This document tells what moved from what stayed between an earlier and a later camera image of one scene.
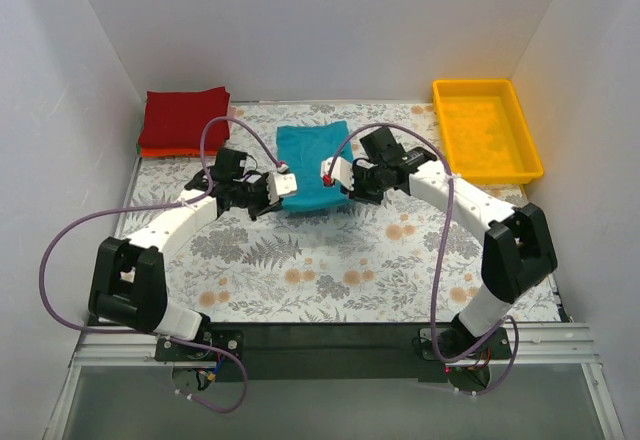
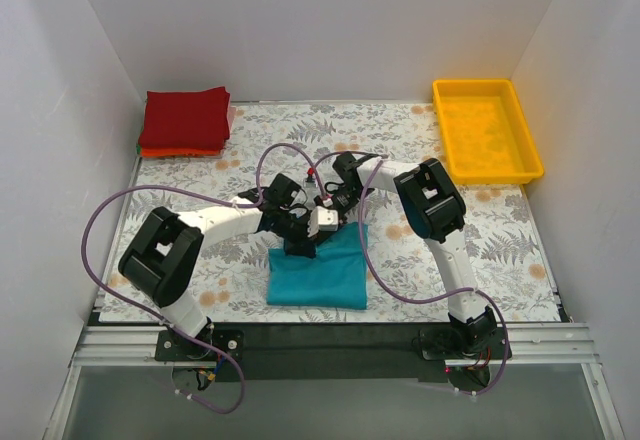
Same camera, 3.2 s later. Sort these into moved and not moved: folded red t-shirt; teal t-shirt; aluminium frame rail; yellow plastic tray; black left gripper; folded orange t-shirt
Moved: black left gripper; teal t-shirt
Not moved: aluminium frame rail; folded orange t-shirt; yellow plastic tray; folded red t-shirt
